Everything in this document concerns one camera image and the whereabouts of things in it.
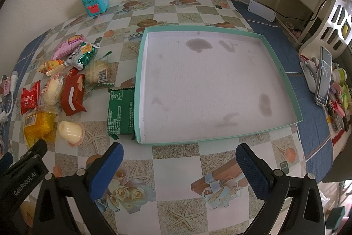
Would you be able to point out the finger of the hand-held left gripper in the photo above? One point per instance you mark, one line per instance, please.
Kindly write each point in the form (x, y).
(5, 161)
(35, 149)

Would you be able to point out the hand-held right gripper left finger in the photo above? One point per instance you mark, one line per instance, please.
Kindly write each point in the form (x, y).
(107, 169)

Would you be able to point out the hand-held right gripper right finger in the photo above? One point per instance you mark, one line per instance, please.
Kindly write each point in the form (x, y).
(253, 174)

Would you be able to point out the yellow snack packet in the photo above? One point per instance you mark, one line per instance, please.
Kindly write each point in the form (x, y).
(38, 125)

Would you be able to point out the bright red snack packet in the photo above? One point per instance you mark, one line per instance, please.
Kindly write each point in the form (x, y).
(29, 98)

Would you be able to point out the dark green snack packet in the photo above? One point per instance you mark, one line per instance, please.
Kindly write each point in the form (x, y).
(119, 113)

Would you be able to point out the clear bun snack packet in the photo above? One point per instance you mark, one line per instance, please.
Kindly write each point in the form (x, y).
(52, 91)

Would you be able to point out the dark red striped snack packet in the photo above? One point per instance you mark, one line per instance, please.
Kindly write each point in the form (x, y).
(73, 94)

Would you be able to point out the cream and orange snack packet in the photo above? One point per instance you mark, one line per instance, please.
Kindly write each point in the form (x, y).
(51, 65)

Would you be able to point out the teal cardboard box tray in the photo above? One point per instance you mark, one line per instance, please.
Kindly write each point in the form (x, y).
(206, 86)

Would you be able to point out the clear waffle snack packet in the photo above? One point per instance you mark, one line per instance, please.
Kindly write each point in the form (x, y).
(96, 69)

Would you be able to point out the green and white snack packet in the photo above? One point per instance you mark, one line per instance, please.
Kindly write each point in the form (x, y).
(82, 56)

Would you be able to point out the pink snack packet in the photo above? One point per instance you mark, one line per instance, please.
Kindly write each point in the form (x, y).
(66, 47)

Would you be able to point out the white charger adapter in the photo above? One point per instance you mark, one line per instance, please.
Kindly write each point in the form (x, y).
(2, 118)

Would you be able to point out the pink pouch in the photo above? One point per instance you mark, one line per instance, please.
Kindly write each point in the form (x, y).
(5, 86)

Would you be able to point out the checkered printed tablecloth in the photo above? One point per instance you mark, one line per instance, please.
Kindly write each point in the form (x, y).
(178, 163)

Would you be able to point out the white handheld wand device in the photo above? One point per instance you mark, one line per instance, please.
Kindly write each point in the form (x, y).
(13, 80)

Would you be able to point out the blue tablecloth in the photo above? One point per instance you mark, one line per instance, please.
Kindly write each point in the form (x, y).
(310, 127)

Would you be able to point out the green square object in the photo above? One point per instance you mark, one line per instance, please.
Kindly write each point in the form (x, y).
(337, 218)

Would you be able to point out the pile of small trinkets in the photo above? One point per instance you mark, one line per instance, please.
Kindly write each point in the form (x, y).
(338, 102)

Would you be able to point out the white phone stand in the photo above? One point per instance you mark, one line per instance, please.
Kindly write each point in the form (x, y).
(308, 72)

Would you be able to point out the smartphone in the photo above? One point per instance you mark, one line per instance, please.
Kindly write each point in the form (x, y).
(323, 78)

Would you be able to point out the teal toy box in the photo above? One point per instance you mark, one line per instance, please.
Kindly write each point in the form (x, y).
(95, 1)

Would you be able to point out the white cutout chair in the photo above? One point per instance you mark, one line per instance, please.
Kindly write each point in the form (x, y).
(330, 31)

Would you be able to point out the white power strip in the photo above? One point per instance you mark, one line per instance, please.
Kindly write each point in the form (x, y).
(261, 10)

